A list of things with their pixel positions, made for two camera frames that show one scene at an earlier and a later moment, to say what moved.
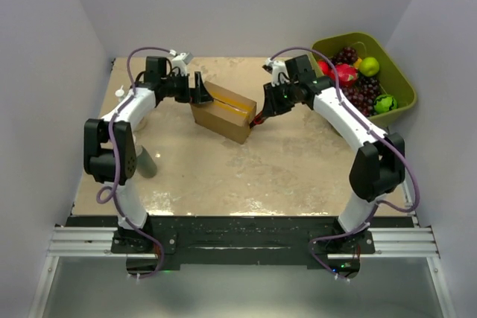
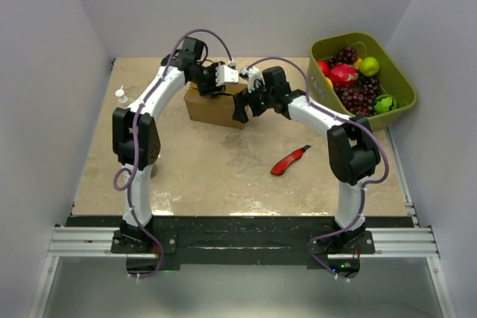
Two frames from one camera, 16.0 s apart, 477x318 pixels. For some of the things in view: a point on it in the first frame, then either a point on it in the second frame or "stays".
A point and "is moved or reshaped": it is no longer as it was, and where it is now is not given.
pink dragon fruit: (346, 73) stays
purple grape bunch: (364, 93) stays
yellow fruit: (358, 62) stays
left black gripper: (198, 94) to (212, 88)
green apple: (369, 66) stays
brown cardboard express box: (229, 114) is moved or reshaped
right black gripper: (273, 106) to (241, 100)
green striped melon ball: (384, 103) stays
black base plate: (237, 241) stays
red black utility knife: (258, 119) to (281, 166)
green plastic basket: (390, 80) stays
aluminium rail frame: (96, 242) stays
